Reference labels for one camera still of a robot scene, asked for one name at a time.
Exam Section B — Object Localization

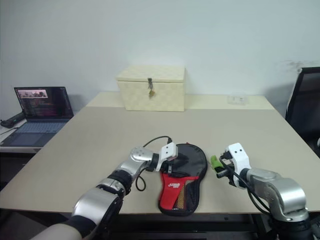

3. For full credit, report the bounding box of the green foam ring zipper pull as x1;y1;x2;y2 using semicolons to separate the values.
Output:
210;155;224;174

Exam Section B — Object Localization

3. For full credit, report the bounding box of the metal latch with padlock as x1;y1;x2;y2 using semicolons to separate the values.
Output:
147;77;157;99

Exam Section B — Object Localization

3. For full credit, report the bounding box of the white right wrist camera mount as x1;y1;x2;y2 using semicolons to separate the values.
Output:
225;142;250;171

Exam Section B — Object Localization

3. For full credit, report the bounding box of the open dark laptop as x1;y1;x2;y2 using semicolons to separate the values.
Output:
0;86;75;147

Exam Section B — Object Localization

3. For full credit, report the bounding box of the black table frame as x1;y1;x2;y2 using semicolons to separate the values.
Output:
117;212;273;240

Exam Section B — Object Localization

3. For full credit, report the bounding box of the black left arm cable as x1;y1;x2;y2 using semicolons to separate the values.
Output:
135;135;174;192

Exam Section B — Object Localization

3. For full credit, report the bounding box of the black device with green light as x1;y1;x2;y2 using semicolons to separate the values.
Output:
0;112;26;129

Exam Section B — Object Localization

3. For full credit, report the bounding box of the black and red paddle case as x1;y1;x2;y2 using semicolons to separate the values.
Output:
157;142;210;217

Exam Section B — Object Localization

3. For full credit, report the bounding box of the black office chair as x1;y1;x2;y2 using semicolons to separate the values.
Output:
284;66;320;157

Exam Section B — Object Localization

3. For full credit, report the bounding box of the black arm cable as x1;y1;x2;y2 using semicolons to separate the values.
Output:
223;161;272;216
135;135;174;192

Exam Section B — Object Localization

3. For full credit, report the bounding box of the cream woven storage box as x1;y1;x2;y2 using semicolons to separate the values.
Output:
115;65;186;113

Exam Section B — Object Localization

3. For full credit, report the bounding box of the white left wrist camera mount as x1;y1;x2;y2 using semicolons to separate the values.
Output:
159;142;179;162

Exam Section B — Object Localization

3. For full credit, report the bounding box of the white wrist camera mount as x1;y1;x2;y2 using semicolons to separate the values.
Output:
159;142;179;162
225;142;250;171

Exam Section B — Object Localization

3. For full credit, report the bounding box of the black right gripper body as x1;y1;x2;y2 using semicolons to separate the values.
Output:
219;149;238;187

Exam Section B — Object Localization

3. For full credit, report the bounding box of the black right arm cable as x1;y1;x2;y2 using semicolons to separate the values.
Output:
223;161;272;216

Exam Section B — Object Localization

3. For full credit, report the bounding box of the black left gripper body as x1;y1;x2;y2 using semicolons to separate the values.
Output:
162;156;181;175

